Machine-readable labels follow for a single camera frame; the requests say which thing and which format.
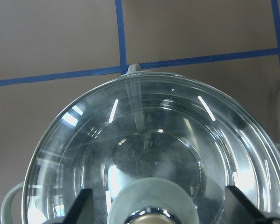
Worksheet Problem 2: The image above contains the glass pot lid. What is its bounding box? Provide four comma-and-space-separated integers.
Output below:
21, 71, 280, 224

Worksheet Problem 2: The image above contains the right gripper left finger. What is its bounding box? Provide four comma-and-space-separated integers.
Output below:
63, 189, 94, 224

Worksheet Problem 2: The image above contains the pale green cooking pot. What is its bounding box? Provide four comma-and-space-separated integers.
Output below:
0, 64, 280, 224

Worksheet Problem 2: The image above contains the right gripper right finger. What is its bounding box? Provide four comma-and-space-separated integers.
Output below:
225, 186, 273, 224

